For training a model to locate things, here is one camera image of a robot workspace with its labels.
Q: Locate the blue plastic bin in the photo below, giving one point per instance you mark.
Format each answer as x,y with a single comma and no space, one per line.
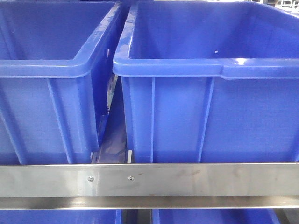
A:
210,82
55,69

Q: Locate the steel shelf front rail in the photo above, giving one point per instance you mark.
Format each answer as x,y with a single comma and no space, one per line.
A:
149,186

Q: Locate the blue bin shelf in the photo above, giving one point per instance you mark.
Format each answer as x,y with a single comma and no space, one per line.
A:
214,216
60,217

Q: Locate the blue bin lower shelf left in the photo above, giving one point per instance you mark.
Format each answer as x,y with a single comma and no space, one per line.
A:
60,217

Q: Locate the blue bin lower shelf right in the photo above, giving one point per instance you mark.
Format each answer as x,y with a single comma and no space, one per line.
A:
214,216

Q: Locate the blue plastic bin right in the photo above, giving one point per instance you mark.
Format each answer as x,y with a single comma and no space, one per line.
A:
210,82

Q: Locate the blue plastic bin left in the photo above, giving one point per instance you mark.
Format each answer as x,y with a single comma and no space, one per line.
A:
55,69

